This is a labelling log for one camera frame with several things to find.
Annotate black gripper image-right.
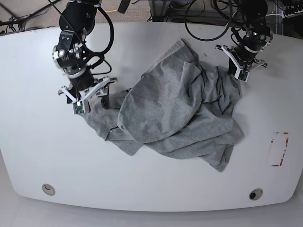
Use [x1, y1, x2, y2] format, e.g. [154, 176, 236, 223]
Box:
[228, 44, 260, 75]

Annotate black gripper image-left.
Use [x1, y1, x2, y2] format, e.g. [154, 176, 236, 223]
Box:
[69, 70, 110, 113]

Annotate grey T-shirt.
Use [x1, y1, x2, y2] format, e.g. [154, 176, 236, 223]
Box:
[83, 39, 244, 172]

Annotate white power strip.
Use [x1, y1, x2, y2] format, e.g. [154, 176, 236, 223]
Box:
[282, 5, 303, 18]

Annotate black cylinder object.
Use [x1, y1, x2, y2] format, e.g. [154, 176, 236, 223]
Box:
[117, 0, 131, 14]

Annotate red tape rectangle marker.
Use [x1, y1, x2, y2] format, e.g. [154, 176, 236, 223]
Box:
[268, 132, 289, 167]

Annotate black tripod stand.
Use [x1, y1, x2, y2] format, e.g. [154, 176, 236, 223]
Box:
[0, 0, 59, 35]

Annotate wrist camera image-right arm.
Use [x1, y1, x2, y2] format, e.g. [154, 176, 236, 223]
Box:
[238, 70, 250, 82]

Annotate wrist camera image-left arm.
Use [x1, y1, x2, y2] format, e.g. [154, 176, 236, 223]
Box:
[72, 101, 86, 114]

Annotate black cable loop right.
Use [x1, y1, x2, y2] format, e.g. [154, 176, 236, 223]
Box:
[184, 0, 240, 41]

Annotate black cable loop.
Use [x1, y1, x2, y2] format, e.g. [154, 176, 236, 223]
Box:
[47, 0, 116, 74]
[184, 0, 240, 41]

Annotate black cable loop left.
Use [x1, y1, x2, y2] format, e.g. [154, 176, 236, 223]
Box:
[47, 0, 116, 74]

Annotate aluminium frame with cables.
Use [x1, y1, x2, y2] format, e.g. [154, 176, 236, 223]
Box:
[148, 0, 277, 27]

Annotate left table cable grommet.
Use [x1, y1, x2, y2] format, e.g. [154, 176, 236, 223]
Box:
[42, 183, 55, 196]

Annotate table cable grommet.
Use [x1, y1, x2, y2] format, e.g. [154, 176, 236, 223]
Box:
[249, 188, 263, 201]
[42, 183, 55, 196]

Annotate right table cable grommet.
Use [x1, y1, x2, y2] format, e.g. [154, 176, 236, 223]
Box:
[249, 188, 263, 201]

